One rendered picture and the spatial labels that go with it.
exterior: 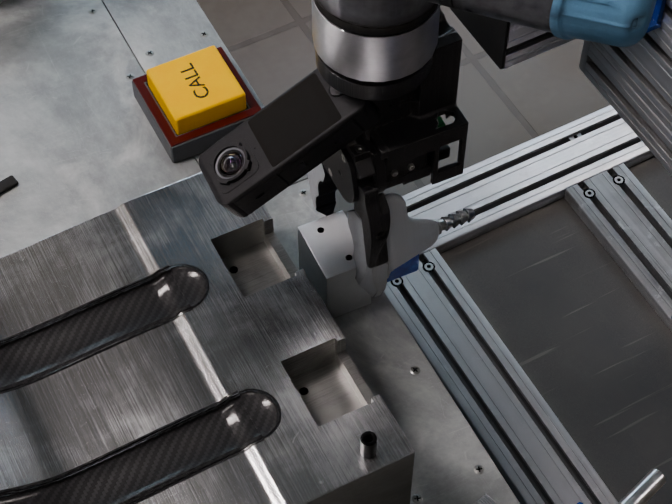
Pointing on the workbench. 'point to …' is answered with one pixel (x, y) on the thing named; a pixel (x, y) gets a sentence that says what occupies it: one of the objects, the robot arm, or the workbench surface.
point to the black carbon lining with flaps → (142, 290)
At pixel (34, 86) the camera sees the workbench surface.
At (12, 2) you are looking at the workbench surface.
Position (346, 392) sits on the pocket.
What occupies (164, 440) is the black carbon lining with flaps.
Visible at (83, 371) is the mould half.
